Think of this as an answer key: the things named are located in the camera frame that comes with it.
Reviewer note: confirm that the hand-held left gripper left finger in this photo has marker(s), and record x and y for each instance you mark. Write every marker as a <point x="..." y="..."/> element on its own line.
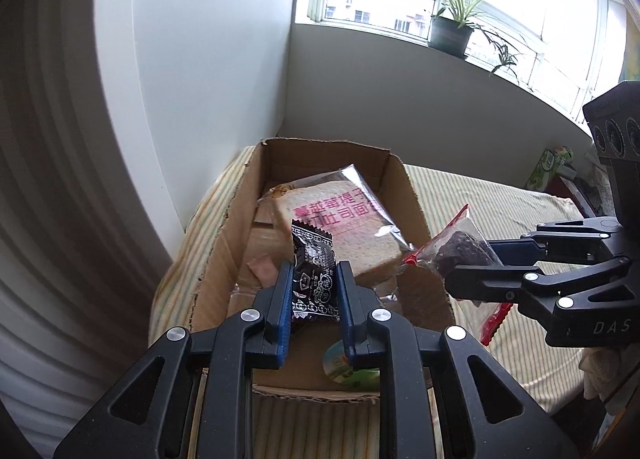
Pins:
<point x="286" y="309"/>

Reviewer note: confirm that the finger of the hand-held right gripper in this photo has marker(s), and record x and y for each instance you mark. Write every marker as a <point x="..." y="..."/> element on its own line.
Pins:
<point x="510" y="250"/>
<point x="480" y="281"/>

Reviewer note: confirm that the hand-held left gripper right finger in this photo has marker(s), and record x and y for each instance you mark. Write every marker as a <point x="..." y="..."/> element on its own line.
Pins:
<point x="345" y="309"/>

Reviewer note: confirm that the black snack packet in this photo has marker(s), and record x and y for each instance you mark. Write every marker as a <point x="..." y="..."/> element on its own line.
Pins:
<point x="315" y="279"/>

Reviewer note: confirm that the pink snack packet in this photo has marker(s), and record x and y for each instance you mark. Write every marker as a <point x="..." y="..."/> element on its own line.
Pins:
<point x="261" y="269"/>

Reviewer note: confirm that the red clear cake packet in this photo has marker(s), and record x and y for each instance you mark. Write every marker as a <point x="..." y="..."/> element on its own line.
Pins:
<point x="450" y="244"/>

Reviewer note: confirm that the yellow green jelly cup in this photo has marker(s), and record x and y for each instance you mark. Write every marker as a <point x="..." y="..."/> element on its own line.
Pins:
<point x="345" y="369"/>

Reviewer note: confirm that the cardboard box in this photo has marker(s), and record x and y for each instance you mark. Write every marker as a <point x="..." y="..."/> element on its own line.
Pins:
<point x="230" y="259"/>

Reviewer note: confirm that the sliced bread bag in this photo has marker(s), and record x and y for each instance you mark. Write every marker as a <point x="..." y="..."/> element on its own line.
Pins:
<point x="345" y="229"/>

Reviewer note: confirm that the person's right hand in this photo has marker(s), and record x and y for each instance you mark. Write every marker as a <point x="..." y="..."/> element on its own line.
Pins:
<point x="597" y="374"/>

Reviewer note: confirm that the green carton box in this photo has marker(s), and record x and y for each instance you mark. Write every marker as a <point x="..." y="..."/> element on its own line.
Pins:
<point x="547" y="169"/>

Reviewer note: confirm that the potted spider plant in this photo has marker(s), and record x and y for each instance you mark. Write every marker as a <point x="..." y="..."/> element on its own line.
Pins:
<point x="450" y="34"/>

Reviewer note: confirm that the white ribbed panel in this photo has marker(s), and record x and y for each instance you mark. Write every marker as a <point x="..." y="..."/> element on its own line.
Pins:
<point x="65" y="189"/>

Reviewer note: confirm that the white cabinet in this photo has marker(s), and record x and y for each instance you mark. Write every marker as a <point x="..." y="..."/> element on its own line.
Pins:
<point x="200" y="64"/>

